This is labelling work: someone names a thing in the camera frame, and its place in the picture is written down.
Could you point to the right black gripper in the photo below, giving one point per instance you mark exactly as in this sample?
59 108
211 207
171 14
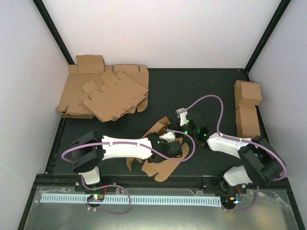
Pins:
175 125

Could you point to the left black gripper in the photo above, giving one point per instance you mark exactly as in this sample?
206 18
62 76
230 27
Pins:
175 149

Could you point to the cardboard box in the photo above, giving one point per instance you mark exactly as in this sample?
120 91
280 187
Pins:
247 122
247 93
161 170

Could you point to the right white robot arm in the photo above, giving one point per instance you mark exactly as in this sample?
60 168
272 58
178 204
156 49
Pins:
261 164

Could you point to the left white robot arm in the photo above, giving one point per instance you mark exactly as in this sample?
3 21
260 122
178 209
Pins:
85 160

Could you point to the stack of flat cardboard blanks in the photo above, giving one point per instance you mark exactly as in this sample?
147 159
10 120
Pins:
89 67

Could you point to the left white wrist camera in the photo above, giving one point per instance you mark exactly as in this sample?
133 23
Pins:
168 137

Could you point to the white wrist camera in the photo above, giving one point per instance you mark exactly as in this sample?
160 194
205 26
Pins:
168 137
181 114

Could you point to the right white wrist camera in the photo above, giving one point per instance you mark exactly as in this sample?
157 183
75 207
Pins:
181 114

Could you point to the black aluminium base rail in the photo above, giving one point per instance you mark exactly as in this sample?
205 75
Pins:
209 185

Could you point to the light blue slotted cable duct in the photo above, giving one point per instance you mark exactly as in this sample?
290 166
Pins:
161 200

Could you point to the right black frame post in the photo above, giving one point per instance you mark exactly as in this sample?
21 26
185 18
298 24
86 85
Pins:
280 10

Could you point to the black frame post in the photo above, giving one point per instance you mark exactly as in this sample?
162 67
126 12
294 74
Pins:
53 30
280 10

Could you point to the left black frame post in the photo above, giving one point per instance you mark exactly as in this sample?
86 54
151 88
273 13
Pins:
53 30

